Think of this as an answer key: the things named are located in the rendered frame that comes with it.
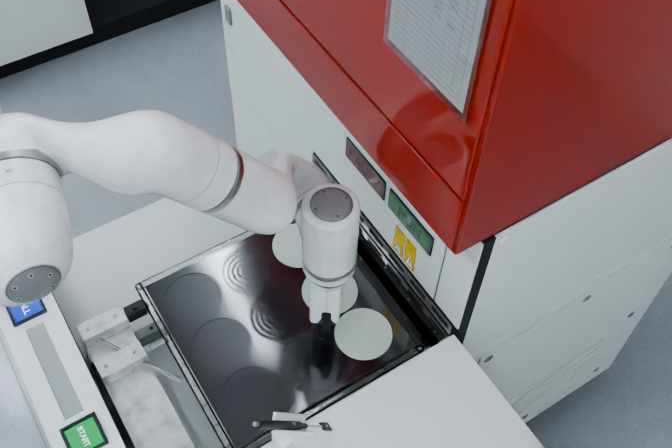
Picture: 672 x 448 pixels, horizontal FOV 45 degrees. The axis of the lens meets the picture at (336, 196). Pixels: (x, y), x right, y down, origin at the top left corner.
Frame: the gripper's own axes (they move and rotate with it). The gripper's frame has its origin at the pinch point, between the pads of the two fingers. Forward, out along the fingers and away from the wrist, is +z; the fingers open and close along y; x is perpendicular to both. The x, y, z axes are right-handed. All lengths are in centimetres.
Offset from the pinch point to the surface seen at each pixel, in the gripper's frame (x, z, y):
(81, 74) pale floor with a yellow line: -101, 92, -148
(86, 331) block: -40.6, 1.3, 5.4
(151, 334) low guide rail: -31.1, 7.3, 2.0
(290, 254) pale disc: -7.6, 2.0, -13.3
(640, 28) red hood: 35, -61, -6
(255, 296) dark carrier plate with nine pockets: -13.0, 2.0, -4.0
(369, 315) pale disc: 7.3, 2.0, -1.6
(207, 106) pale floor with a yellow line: -51, 92, -135
